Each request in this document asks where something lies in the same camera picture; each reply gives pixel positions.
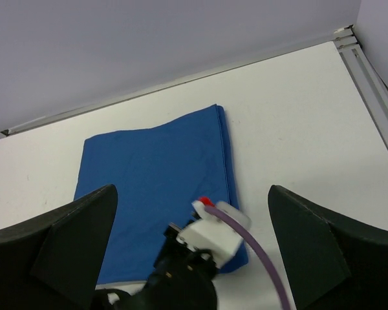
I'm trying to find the blue surgical cloth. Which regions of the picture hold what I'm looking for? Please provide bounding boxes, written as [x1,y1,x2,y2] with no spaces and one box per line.
[74,105,239,285]

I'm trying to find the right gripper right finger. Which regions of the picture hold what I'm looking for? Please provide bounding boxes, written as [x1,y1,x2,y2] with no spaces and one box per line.
[268,185,388,309]

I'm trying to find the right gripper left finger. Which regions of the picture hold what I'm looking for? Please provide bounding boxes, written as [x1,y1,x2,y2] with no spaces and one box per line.
[0,185,117,309]

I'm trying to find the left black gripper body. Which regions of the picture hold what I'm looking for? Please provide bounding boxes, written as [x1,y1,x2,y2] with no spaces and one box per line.
[93,223,218,310]

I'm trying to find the right aluminium frame rail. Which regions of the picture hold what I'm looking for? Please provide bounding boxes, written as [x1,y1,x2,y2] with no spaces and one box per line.
[333,27,388,150]

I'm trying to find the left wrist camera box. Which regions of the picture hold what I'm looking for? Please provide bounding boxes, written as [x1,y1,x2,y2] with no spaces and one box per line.
[177,197,252,269]

